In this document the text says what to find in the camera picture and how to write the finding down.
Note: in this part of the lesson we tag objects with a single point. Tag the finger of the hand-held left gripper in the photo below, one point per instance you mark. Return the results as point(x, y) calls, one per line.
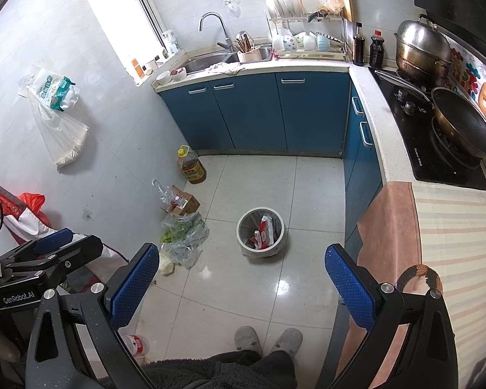
point(77, 257)
point(54, 240)

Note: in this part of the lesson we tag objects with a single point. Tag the red and white bag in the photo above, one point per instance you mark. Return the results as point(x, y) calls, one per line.
point(24, 219)

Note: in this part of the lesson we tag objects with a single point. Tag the light blue bowl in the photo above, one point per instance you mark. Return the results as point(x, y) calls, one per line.
point(323, 42)

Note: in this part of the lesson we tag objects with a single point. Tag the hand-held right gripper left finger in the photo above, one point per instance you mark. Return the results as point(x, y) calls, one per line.
point(133, 287)

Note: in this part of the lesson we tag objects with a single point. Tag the small orange box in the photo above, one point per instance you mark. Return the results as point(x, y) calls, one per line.
point(136, 69)

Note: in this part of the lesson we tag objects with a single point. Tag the grey slipper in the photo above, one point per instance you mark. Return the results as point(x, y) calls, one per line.
point(248, 338)
point(287, 342)

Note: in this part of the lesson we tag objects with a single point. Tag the striped pink table cover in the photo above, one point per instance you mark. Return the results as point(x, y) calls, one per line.
point(457, 243)

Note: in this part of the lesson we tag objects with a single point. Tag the black wok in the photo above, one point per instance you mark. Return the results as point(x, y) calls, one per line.
point(461, 125)

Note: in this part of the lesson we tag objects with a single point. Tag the black gas stove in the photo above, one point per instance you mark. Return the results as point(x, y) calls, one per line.
point(417, 150)

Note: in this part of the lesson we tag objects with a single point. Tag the white trash bin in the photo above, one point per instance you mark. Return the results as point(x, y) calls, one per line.
point(243, 235)

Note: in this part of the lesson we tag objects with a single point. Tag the window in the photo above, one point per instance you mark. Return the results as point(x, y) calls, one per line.
point(117, 20)

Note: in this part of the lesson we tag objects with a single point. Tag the brown cardboard box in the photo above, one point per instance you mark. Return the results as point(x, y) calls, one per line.
point(184, 202)

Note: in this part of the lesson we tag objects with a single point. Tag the white dish rag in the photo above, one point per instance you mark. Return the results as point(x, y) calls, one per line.
point(224, 67)

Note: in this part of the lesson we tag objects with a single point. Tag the white bottle red label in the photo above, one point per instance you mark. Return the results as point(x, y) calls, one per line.
point(137, 344)

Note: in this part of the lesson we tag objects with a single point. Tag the blue kitchen cabinets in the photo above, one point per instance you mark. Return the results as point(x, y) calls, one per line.
point(259, 109)

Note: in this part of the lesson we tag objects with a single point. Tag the row of white plates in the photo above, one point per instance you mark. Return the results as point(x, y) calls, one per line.
point(285, 4)

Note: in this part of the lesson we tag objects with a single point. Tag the small white bowl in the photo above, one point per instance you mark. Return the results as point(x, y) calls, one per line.
point(163, 77)

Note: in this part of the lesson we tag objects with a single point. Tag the paper towel pack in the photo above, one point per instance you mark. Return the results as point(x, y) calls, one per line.
point(54, 87)

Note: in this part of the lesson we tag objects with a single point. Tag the tall dark sauce bottle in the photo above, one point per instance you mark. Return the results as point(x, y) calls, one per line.
point(359, 46)

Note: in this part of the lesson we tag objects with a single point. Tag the beige chopstick holder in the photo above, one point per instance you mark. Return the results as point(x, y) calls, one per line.
point(249, 53)

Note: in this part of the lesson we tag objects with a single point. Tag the white soap bottle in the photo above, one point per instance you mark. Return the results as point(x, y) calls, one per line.
point(171, 43)

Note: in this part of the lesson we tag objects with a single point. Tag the hanging clear plastic bag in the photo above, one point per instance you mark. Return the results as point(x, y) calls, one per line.
point(64, 142)

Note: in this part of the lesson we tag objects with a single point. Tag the red snack packet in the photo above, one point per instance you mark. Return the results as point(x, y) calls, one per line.
point(264, 231)

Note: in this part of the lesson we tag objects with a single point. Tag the metal dish rack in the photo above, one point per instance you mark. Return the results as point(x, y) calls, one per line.
point(336, 55)

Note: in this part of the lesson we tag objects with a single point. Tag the person's dark clothing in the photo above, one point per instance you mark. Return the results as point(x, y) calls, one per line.
point(218, 372)

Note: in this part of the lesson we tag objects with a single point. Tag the plain white bowl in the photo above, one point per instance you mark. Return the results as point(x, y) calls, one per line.
point(310, 40)

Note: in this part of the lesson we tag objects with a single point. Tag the yellow cooking oil bottle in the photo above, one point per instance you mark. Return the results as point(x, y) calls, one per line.
point(191, 168)

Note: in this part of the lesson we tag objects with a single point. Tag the steel faucet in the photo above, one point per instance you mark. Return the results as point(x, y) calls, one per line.
point(226, 37)

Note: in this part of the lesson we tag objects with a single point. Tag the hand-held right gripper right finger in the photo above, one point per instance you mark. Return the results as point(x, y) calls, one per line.
point(348, 287)

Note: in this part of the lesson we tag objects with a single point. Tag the plastic bag of greens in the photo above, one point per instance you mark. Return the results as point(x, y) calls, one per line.
point(184, 233)

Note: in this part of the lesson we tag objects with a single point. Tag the dotted white bowl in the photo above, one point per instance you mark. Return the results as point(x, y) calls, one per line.
point(290, 43)

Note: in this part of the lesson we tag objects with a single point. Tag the steel steamer pot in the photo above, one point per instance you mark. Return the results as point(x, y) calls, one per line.
point(423, 48)

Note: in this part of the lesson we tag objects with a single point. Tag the steel sink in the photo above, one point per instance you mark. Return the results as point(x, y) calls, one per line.
point(202, 63)

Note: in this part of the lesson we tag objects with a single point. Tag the short dark sauce bottle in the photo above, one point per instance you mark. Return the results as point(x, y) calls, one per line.
point(376, 52)

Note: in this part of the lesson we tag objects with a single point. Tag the clear crumpled plastic bag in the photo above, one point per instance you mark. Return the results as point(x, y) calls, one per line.
point(164, 192)

